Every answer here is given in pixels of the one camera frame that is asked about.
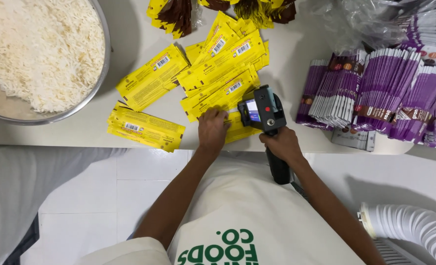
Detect person's left hand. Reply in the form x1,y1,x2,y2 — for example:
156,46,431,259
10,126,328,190
197,108,232,152

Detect person's right hand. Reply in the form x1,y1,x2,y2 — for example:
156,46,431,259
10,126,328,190
259,127,304,167

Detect yellow pouch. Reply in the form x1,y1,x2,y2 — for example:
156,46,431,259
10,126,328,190
223,110,263,144

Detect black handheld inkjet printer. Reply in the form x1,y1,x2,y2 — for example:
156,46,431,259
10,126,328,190
237,85,295,185

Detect cream apron with green print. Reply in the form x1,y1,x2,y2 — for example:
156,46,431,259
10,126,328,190
73,151,366,265

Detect pile of yellow packets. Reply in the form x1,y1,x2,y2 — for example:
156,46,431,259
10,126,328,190
115,10,270,123

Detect small white packet stack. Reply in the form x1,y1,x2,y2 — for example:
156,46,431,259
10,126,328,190
331,126,376,152

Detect stack of yellow packets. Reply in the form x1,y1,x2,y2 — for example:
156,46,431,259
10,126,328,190
107,101,186,153

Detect rows of purple packets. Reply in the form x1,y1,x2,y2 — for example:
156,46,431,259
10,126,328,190
295,47,436,149

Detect clear plastic bag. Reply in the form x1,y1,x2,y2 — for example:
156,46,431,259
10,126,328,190
306,0,436,55

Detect heap of yellow brown packets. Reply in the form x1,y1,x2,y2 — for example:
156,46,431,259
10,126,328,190
146,0,298,40

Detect large steel bowl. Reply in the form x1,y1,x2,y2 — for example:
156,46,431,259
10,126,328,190
0,0,112,126

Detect bundle of purple bagged packets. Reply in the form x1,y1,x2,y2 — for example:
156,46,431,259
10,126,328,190
395,7,436,51

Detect heap of white rice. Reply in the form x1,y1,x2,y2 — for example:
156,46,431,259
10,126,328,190
0,0,106,114

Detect grey white cover sheet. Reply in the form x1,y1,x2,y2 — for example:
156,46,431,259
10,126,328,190
0,145,127,265

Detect black printer cable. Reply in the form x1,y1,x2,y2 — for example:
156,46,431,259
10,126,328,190
291,181,310,202

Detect white ribbed hose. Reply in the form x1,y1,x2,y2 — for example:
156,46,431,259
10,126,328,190
357,202,436,265

